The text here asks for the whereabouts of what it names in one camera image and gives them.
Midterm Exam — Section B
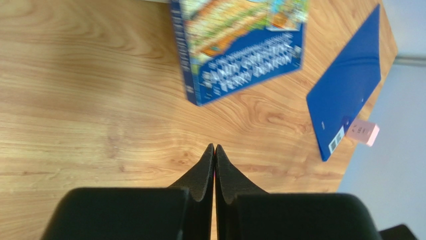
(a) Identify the blue file folder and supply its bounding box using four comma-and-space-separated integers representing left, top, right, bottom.
306, 4, 381, 162

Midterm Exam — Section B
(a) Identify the pink cube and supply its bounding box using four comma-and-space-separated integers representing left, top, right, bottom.
345, 118, 380, 147

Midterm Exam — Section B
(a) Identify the blue 91-storey treehouse book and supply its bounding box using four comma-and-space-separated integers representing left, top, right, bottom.
170, 0, 309, 106

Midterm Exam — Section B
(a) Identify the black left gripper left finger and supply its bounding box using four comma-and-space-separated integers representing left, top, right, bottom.
169, 143, 215, 240

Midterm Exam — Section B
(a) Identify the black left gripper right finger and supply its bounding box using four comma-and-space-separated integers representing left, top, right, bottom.
214, 144, 268, 240

